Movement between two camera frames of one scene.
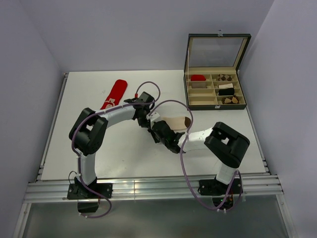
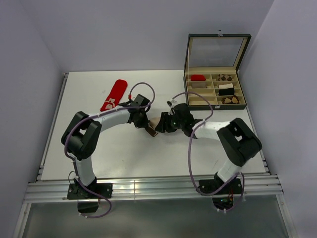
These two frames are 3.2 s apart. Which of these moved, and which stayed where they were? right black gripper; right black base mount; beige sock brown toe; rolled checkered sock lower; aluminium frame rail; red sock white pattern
Moved: right black gripper; beige sock brown toe
Stayed: red sock white pattern; rolled checkered sock lower; aluminium frame rail; right black base mount
